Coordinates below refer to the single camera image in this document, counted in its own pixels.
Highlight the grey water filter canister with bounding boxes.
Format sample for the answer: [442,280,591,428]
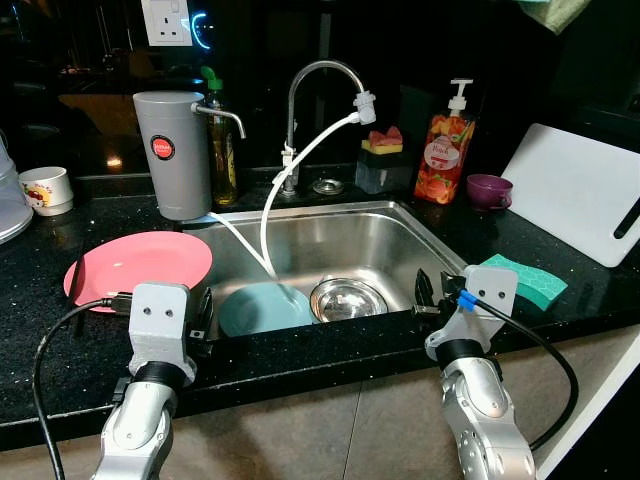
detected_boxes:
[133,90,246,221]

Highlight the white wall socket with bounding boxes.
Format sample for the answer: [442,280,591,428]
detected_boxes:
[140,0,193,48]

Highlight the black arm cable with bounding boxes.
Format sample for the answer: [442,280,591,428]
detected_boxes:
[33,292,136,480]
[455,290,581,451]

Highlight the green hanging towel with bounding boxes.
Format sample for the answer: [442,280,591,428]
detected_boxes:
[518,0,591,36]

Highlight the green capped oil bottle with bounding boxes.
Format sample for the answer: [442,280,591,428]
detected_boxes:
[200,66,239,206]

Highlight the purple cup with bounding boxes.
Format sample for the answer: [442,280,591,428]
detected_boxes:
[466,174,514,211]

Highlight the orange pump soap bottle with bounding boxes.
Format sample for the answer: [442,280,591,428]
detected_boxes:
[415,78,477,206]

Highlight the yellow red scrub sponge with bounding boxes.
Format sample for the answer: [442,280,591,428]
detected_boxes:
[362,125,404,156]

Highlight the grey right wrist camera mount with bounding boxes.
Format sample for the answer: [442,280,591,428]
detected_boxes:
[425,265,519,363]

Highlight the white cutting board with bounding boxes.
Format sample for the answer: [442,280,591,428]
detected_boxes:
[497,122,640,268]

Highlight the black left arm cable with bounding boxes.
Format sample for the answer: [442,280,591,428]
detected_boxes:
[33,292,136,480]

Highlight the chrome gooseneck faucet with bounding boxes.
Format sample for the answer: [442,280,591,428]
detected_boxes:
[283,60,366,196]

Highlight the black sponge holder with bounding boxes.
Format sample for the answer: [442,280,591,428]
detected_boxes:
[355,150,413,196]

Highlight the white faucet diverter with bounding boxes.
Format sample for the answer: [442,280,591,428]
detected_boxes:
[353,90,378,126]

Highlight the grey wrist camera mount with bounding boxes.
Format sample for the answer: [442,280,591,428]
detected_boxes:
[127,282,196,386]
[425,265,519,363]

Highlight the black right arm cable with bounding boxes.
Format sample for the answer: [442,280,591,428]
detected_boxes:
[455,290,581,451]

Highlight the white printed mug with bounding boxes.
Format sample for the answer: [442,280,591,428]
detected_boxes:
[18,166,74,217]

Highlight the pink round plate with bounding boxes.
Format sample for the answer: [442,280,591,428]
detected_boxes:
[63,231,214,315]

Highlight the stainless steel sink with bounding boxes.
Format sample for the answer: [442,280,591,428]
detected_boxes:
[165,200,466,341]

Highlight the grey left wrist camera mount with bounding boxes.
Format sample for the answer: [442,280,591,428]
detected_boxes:
[127,282,196,386]

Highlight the white flexible hose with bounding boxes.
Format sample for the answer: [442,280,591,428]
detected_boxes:
[205,112,361,281]

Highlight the blue glowing ring light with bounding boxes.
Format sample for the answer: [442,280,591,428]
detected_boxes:
[190,12,209,49]

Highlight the green sponge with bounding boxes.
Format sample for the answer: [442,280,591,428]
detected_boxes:
[480,254,569,311]

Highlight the white rounded appliance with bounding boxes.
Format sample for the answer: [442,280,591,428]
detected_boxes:
[0,130,34,244]

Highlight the teal round plate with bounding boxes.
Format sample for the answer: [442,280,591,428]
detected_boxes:
[217,282,317,338]

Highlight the stainless steel bowl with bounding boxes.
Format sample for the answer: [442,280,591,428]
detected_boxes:
[309,277,390,324]

